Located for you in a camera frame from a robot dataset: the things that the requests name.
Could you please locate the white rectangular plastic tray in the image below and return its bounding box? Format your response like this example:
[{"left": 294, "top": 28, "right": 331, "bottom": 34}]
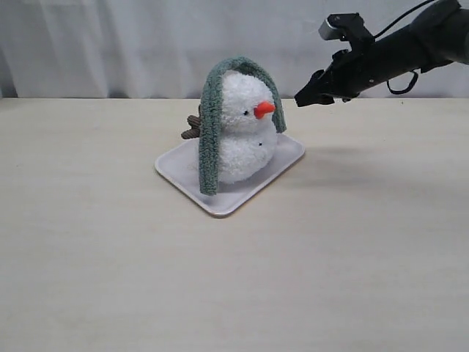
[{"left": 154, "top": 134, "right": 306, "bottom": 218}]

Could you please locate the white plush snowman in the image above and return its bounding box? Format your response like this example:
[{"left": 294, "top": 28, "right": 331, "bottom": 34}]
[{"left": 181, "top": 71, "right": 278, "bottom": 185}]

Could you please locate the green knitted scarf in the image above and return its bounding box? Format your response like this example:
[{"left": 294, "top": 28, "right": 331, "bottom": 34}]
[{"left": 198, "top": 56, "right": 287, "bottom": 196}]

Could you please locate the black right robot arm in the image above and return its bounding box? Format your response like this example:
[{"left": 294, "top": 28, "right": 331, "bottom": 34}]
[{"left": 294, "top": 1, "right": 468, "bottom": 107}]

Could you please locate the white curtain backdrop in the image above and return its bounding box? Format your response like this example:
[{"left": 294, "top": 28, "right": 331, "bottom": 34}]
[{"left": 0, "top": 0, "right": 469, "bottom": 100}]

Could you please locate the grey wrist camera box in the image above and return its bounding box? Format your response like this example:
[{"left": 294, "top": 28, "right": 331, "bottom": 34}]
[{"left": 318, "top": 12, "right": 373, "bottom": 42}]

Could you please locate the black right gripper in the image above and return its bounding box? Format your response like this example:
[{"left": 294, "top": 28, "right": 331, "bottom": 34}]
[{"left": 294, "top": 45, "right": 381, "bottom": 107}]

